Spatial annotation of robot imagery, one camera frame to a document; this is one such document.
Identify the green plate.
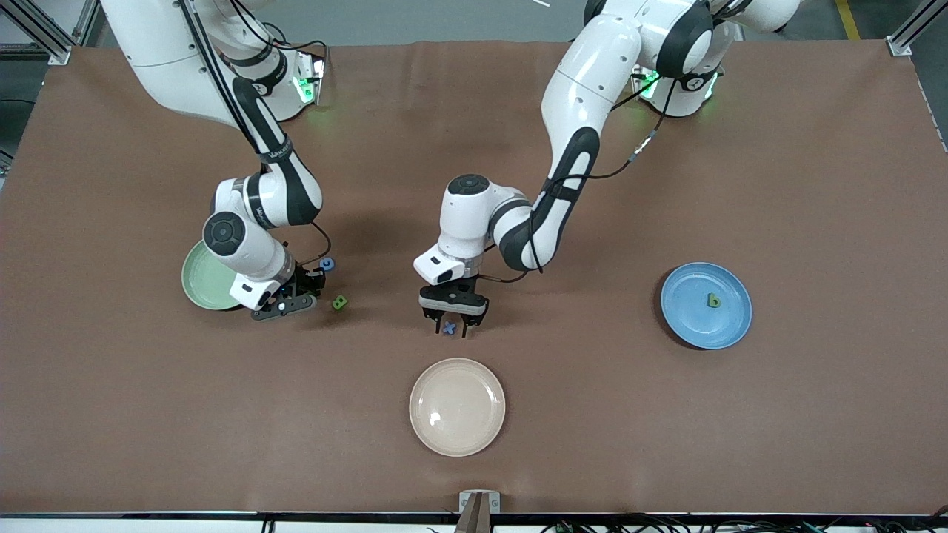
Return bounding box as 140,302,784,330
181,241,245,312

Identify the beige plate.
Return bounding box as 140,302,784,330
409,358,507,457

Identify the blue plate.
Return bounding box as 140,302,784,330
660,262,753,350

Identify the brown table mat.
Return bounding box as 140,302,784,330
0,38,948,517

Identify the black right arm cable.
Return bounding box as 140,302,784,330
176,0,333,267

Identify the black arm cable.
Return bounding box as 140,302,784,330
474,74,676,286
176,0,333,267

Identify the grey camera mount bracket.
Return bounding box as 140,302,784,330
454,490,501,533

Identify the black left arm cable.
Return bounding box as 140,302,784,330
474,74,676,286

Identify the black right base cable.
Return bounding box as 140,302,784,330
237,15,328,82

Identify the white black table edge rail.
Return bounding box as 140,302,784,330
0,509,948,533

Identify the black cable bundle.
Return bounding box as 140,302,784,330
541,514,948,533

